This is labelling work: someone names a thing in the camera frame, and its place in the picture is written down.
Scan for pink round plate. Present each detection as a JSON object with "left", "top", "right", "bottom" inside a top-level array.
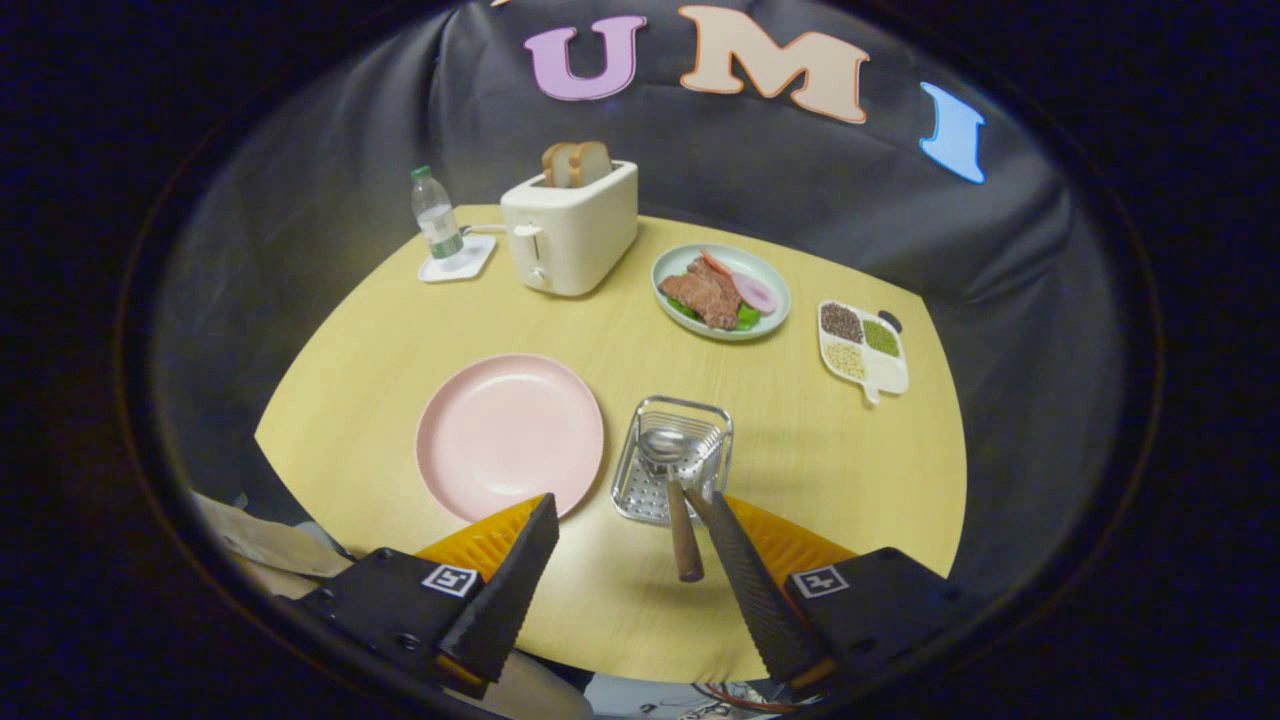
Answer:
[{"left": 415, "top": 353, "right": 606, "bottom": 524}]

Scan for white square coaster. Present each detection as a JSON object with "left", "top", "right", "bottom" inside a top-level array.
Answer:
[{"left": 418, "top": 235, "right": 498, "bottom": 284}]

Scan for metal wire drainer basket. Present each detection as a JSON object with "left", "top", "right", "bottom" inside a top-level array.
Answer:
[{"left": 610, "top": 396, "right": 734, "bottom": 528}]

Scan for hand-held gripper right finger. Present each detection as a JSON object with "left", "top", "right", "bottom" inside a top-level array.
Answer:
[{"left": 690, "top": 488, "right": 986, "bottom": 701}]

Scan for green vegetable garnish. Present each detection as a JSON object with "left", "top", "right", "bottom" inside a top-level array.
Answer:
[{"left": 668, "top": 298, "right": 763, "bottom": 331}]

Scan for wooden handled metal spoon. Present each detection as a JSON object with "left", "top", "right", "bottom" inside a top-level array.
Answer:
[{"left": 638, "top": 428, "right": 705, "bottom": 584}]

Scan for brown meat slices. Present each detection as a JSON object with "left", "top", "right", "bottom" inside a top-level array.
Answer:
[{"left": 660, "top": 258, "right": 743, "bottom": 331}]

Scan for pink onion slice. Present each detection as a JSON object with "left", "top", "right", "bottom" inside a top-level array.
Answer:
[{"left": 733, "top": 272, "right": 779, "bottom": 315}]

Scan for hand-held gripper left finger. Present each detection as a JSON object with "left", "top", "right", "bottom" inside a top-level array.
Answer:
[{"left": 290, "top": 492, "right": 561, "bottom": 701}]

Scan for white divided seasoning dish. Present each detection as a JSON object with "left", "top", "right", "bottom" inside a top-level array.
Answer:
[{"left": 818, "top": 299, "right": 910, "bottom": 406}]

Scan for cream white toaster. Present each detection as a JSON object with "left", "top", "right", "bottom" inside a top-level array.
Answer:
[{"left": 500, "top": 160, "right": 639, "bottom": 298}]

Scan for person's beige trousers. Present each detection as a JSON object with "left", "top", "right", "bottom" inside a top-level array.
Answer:
[{"left": 190, "top": 490, "right": 353, "bottom": 601}]

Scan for clear plastic water bottle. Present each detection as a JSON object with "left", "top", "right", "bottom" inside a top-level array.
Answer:
[{"left": 410, "top": 166, "right": 466, "bottom": 263}]

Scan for pale green oval plate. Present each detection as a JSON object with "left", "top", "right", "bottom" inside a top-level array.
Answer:
[{"left": 651, "top": 243, "right": 792, "bottom": 343}]

